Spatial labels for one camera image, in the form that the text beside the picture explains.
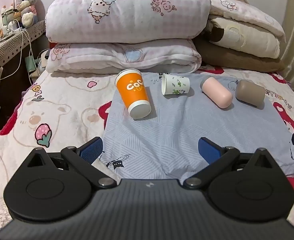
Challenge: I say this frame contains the blue-grey patterned cloth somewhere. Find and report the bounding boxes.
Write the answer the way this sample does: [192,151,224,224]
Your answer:
[99,71,294,180]

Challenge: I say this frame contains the pink plastic cup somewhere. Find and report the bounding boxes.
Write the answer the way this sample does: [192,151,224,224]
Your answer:
[201,77,234,109]

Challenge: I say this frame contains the green pouch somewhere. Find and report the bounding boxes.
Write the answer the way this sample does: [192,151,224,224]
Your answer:
[25,55,38,73]

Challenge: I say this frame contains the grey stuffed rabbit toy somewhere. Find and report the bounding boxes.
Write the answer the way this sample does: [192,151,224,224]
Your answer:
[13,0,39,27]

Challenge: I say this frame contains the side table with patterned cloth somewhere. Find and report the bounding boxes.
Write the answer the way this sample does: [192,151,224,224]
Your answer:
[0,20,46,88]

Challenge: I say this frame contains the pink checked pillow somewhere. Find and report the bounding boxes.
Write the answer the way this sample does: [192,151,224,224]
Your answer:
[45,0,212,45]

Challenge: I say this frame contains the cream brown folded blankets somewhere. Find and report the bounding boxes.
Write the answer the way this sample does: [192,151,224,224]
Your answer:
[187,0,286,43]

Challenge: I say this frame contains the brown folded blanket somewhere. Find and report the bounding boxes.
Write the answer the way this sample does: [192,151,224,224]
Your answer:
[195,39,286,73]

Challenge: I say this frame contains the white cable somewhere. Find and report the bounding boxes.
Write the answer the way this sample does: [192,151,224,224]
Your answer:
[0,18,35,84]

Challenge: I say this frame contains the cream folded blanket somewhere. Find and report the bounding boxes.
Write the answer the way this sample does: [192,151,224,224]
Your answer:
[208,15,281,59]

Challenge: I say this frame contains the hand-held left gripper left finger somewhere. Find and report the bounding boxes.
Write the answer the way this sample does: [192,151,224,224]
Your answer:
[24,137,118,189]

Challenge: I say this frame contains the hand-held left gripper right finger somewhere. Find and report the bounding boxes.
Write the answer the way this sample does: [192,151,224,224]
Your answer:
[183,137,275,189]

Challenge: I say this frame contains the bear printed blanket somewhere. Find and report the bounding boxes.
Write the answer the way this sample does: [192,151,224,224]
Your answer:
[0,65,294,207]

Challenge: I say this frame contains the orange paper cup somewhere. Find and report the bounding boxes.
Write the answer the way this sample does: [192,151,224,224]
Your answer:
[115,68,152,120]

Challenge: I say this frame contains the white pink folded quilt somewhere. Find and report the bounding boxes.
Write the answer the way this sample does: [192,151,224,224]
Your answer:
[45,39,203,75]

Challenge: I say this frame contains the brown plastic cup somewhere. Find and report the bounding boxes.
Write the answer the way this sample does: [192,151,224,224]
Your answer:
[235,79,266,107]

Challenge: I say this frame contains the white power strip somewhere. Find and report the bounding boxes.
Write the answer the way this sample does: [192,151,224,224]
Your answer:
[36,48,50,67]

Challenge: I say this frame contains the white floral paper cup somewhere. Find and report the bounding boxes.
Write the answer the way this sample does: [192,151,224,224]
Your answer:
[161,73,190,96]

